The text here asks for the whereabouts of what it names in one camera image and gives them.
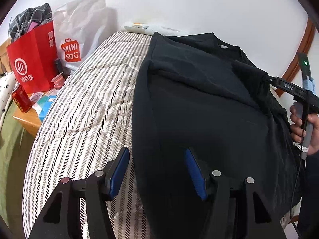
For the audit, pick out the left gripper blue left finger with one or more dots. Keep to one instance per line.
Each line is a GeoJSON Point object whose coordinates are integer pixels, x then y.
{"type": "Point", "coordinates": [60, 216]}

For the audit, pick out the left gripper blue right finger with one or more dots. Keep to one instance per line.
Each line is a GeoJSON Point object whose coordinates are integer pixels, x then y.
{"type": "Point", "coordinates": [237, 208]}

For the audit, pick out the black sweatshirt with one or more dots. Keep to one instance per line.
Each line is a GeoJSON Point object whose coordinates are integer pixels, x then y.
{"type": "Point", "coordinates": [199, 93]}

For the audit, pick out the plaid dark clothing in bag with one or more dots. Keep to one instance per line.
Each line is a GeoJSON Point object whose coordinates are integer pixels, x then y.
{"type": "Point", "coordinates": [21, 23]}

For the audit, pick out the right hand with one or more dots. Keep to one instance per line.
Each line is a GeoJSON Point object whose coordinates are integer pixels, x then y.
{"type": "Point", "coordinates": [297, 131]}

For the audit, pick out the green bed sheet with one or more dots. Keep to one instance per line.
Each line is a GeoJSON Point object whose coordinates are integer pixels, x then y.
{"type": "Point", "coordinates": [16, 144]}

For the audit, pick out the striped quilted mattress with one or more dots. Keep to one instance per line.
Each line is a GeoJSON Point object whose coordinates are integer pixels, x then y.
{"type": "Point", "coordinates": [88, 122]}

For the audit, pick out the wooden bedside table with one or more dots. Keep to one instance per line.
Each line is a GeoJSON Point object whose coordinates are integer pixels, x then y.
{"type": "Point", "coordinates": [30, 120]}

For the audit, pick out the blue white small box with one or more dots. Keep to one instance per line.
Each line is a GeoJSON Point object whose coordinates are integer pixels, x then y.
{"type": "Point", "coordinates": [43, 105]}

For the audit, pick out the red drink can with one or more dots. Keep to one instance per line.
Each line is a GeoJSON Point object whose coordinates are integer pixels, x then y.
{"type": "Point", "coordinates": [21, 98]}

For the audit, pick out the pink small jar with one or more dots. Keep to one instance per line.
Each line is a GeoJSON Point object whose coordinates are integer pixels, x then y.
{"type": "Point", "coordinates": [58, 81]}

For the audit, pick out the white spotted quilt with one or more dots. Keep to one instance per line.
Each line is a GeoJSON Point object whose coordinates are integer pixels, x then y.
{"type": "Point", "coordinates": [8, 82]}

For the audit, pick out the small black bottle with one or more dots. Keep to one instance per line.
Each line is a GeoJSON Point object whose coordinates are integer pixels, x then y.
{"type": "Point", "coordinates": [59, 66]}

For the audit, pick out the wooden headboard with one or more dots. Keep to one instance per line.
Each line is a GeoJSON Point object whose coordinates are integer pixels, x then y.
{"type": "Point", "coordinates": [4, 59]}

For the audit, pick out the red paper shopping bag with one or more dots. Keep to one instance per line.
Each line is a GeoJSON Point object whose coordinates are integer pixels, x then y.
{"type": "Point", "coordinates": [32, 59]}

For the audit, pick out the white patterned bed sheet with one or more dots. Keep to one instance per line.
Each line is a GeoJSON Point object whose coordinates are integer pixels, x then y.
{"type": "Point", "coordinates": [150, 29]}

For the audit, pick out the white Miniso plastic bag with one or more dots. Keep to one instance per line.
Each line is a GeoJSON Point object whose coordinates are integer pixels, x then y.
{"type": "Point", "coordinates": [80, 27]}

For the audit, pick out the brown wooden door frame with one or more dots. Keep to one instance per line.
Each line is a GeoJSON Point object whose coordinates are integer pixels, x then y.
{"type": "Point", "coordinates": [304, 47]}

